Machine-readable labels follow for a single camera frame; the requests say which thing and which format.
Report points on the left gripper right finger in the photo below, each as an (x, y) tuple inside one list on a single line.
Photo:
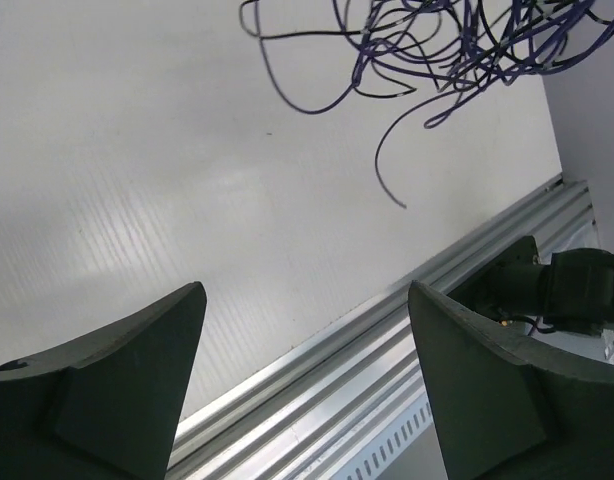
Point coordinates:
[(506, 405)]

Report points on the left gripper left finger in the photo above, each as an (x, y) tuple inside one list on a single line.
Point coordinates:
[(105, 405)]

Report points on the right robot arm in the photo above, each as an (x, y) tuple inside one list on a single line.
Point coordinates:
[(573, 293)]

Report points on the white slotted cable duct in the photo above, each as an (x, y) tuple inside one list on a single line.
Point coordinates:
[(377, 451)]

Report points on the aluminium mounting rail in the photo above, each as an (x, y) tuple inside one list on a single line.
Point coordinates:
[(300, 415)]

